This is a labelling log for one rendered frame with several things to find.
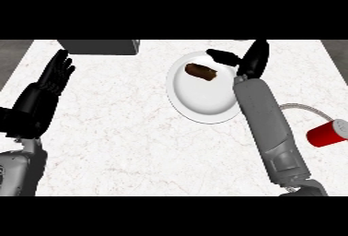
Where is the white round placemat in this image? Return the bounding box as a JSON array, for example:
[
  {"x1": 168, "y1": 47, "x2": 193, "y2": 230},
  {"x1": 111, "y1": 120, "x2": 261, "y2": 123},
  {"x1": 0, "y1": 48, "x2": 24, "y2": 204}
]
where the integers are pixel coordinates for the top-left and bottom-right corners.
[{"x1": 277, "y1": 102, "x2": 336, "y2": 122}]

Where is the white round plate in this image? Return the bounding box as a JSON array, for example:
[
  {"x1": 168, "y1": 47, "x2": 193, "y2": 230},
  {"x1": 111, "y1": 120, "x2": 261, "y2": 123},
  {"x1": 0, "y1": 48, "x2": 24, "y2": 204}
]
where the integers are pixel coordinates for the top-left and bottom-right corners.
[{"x1": 165, "y1": 50, "x2": 246, "y2": 124}]

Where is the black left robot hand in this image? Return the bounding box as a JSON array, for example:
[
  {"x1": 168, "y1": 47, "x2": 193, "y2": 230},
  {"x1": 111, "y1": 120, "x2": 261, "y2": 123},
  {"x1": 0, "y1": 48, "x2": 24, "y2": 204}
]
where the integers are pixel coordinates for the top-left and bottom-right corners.
[{"x1": 0, "y1": 49, "x2": 78, "y2": 140}]

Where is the dark grey appliance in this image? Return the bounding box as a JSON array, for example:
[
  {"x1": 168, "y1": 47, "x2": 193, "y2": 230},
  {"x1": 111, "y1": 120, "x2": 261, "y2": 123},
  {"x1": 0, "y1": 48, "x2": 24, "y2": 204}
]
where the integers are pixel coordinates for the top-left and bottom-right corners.
[{"x1": 56, "y1": 39, "x2": 142, "y2": 56}]

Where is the brown sweet potato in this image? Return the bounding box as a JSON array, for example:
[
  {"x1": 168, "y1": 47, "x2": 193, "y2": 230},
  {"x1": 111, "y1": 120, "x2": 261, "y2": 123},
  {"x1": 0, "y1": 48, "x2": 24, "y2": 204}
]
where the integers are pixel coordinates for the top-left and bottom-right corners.
[{"x1": 183, "y1": 63, "x2": 218, "y2": 82}]

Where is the red can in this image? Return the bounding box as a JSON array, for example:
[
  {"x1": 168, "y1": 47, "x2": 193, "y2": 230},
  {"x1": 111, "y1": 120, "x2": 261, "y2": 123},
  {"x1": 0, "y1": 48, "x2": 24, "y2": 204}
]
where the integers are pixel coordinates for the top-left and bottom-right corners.
[{"x1": 305, "y1": 118, "x2": 348, "y2": 148}]

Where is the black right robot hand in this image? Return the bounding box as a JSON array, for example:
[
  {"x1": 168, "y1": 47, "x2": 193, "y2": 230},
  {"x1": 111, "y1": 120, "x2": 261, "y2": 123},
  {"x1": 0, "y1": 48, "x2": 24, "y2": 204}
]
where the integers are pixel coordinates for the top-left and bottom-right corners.
[{"x1": 205, "y1": 39, "x2": 270, "y2": 79}]

